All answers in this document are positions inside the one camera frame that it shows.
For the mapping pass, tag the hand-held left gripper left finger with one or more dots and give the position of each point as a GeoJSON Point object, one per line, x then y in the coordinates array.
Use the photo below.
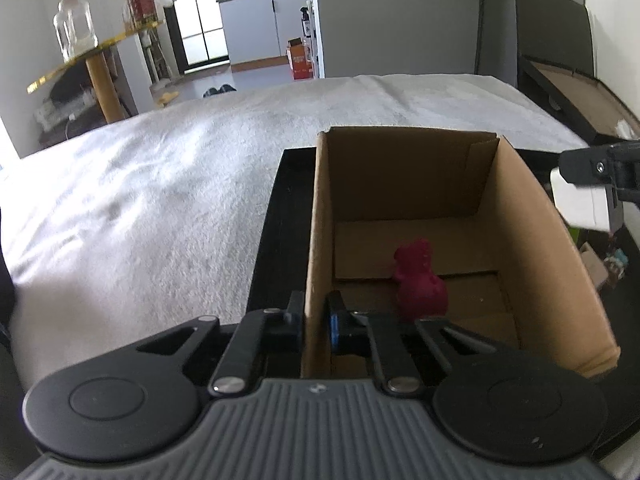
{"type": "Point", "coordinates": [291, 331]}

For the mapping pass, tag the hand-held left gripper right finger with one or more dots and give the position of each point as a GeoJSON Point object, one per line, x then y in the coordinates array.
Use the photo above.
{"type": "Point", "coordinates": [334, 330]}

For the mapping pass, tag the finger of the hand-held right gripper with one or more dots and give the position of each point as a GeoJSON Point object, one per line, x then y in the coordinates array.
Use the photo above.
{"type": "Point", "coordinates": [580, 166]}

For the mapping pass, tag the brown cardboard box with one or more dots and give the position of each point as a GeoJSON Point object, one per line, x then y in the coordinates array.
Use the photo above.
{"type": "Point", "coordinates": [540, 240]}

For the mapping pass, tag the black tray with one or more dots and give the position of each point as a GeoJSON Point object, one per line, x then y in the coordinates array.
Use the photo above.
{"type": "Point", "coordinates": [285, 240]}

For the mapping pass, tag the dark red figurine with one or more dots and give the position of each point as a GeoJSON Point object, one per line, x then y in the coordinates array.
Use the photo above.
{"type": "Point", "coordinates": [417, 285]}

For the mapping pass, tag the dark grey folded board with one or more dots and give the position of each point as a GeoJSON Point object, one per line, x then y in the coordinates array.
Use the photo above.
{"type": "Point", "coordinates": [555, 30]}

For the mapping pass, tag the pair of black slippers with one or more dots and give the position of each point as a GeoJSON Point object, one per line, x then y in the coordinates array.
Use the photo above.
{"type": "Point", "coordinates": [218, 91]}

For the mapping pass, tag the yellow cloth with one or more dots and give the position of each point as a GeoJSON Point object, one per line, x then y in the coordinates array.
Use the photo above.
{"type": "Point", "coordinates": [167, 98]}

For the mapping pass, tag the orange cardboard box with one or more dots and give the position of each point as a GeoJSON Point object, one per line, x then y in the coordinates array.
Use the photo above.
{"type": "Point", "coordinates": [300, 60]}

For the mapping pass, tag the white kitchen cabinet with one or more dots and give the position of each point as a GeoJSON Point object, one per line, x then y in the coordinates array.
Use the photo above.
{"type": "Point", "coordinates": [265, 25]}

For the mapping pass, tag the dark spray bottle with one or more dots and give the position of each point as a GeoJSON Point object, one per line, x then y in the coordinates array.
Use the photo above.
{"type": "Point", "coordinates": [305, 22]}

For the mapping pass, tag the yellow round table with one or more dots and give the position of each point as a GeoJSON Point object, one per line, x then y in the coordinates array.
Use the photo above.
{"type": "Point", "coordinates": [102, 85]}

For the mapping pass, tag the glass panel door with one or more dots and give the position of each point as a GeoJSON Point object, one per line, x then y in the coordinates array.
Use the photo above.
{"type": "Point", "coordinates": [200, 10]}

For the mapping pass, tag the red box in plastic bag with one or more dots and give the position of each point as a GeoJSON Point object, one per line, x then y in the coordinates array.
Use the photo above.
{"type": "Point", "coordinates": [142, 7]}

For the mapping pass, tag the clear glass bottle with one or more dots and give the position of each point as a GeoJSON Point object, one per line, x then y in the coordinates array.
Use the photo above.
{"type": "Point", "coordinates": [75, 27]}

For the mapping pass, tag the brown board in black frame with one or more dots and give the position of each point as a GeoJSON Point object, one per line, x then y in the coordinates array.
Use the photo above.
{"type": "Point", "coordinates": [585, 95]}

